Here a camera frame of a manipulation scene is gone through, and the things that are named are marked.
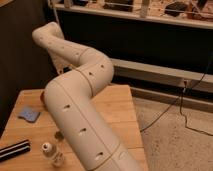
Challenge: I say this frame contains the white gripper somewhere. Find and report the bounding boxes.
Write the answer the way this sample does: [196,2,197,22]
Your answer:
[52,54,75,74]

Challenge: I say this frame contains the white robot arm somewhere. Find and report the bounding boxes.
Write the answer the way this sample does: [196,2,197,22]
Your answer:
[32,22,142,171]

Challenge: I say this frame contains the red bowl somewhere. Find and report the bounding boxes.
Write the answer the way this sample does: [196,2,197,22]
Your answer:
[40,91,45,106]

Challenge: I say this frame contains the blue sponge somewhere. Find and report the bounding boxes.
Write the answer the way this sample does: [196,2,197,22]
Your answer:
[18,106,40,123]

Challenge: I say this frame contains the metal pole stand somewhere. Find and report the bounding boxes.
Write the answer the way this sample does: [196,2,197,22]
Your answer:
[49,0,61,29]

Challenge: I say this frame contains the orange toy carrot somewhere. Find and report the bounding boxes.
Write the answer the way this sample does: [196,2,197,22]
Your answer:
[54,131,64,140]

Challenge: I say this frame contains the white shelf ledge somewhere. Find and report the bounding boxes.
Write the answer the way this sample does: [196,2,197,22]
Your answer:
[54,3,213,30]

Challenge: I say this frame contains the black cable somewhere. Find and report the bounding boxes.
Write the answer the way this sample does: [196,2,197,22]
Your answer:
[139,59,213,137]

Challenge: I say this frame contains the grey baseboard rail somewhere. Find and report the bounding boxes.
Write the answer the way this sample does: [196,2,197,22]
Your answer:
[111,59,213,112]

